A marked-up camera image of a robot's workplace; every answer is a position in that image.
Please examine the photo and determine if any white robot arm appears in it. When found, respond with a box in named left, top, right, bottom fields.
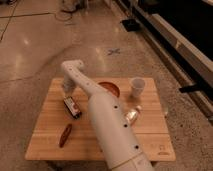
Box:
left=61, top=60, right=154, bottom=171

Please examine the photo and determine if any orange bowl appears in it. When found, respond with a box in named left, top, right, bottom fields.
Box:
left=99, top=82, right=120, bottom=97

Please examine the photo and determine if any wooden table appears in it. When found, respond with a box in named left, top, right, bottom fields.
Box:
left=25, top=78, right=176, bottom=162

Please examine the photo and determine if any red brown sausage toy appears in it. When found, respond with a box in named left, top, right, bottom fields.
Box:
left=59, top=124, right=72, bottom=148

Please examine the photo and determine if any translucent plastic cup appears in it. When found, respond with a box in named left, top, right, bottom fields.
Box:
left=130, top=77, right=145, bottom=98

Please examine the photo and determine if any clear plastic bottle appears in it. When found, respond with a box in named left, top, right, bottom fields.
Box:
left=125, top=105, right=142, bottom=125

